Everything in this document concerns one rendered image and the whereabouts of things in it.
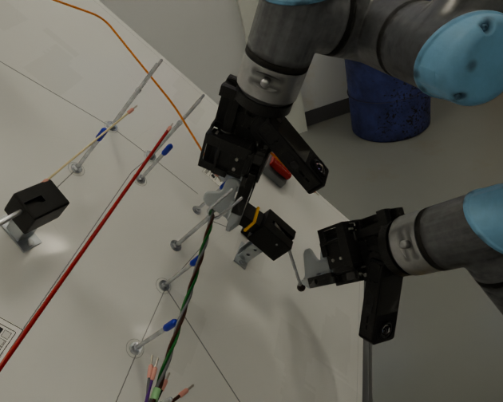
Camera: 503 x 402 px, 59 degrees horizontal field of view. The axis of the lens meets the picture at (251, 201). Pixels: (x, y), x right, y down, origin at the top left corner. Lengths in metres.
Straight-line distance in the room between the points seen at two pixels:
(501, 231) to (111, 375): 0.42
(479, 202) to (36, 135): 0.53
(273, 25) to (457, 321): 1.69
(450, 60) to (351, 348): 0.56
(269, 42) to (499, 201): 0.27
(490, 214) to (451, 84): 0.14
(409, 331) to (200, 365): 1.46
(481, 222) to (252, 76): 0.28
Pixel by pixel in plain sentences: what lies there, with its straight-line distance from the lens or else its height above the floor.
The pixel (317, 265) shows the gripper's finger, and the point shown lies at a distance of 0.67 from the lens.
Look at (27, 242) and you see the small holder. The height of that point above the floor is 1.31.
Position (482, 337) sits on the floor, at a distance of 1.98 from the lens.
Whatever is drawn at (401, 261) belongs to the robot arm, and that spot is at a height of 1.18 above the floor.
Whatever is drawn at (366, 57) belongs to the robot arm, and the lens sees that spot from 0.50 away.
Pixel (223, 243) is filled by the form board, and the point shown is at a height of 1.13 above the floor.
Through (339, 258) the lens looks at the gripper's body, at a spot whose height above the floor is 1.14.
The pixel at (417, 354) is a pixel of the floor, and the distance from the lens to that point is 1.91.
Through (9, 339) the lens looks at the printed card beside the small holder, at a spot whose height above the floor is 1.27.
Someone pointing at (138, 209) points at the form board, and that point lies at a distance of 0.64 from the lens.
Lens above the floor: 1.56
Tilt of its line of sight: 34 degrees down
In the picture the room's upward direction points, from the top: 16 degrees counter-clockwise
